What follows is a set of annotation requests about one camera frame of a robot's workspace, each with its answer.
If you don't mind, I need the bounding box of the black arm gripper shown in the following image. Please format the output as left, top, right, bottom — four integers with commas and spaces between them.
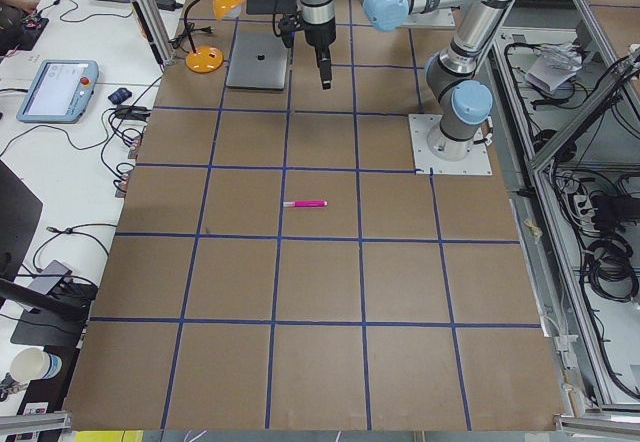
301, 1, 336, 89

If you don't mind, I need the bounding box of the black mousepad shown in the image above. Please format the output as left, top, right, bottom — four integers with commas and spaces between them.
246, 0, 297, 15

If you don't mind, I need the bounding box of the pink highlighter pen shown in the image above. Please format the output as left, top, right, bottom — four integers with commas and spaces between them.
282, 199, 328, 208

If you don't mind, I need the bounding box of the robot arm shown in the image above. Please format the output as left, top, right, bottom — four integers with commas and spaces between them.
293, 0, 516, 161

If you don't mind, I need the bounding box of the silver closed laptop notebook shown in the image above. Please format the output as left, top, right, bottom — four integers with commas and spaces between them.
226, 31, 289, 91

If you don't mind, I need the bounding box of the small dark blue mouse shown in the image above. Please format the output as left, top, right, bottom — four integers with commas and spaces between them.
108, 87, 132, 105

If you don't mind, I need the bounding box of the orange desk lamp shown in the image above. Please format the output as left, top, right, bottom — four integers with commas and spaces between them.
182, 0, 246, 74

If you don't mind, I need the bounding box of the black power adapter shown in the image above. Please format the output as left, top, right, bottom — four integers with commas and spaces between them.
155, 0, 183, 11

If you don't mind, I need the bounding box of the blue teach pendant near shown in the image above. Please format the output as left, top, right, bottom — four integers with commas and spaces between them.
16, 59, 99, 124

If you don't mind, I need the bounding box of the black monitor stand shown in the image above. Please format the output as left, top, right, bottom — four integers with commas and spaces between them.
1, 164, 97, 347

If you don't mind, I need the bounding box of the white paper cup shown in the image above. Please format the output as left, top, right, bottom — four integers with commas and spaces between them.
9, 347, 63, 383

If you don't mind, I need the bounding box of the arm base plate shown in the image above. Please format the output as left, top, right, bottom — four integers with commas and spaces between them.
408, 114, 493, 176

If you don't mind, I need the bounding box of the aluminium frame post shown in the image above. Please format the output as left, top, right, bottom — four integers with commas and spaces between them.
130, 0, 174, 68

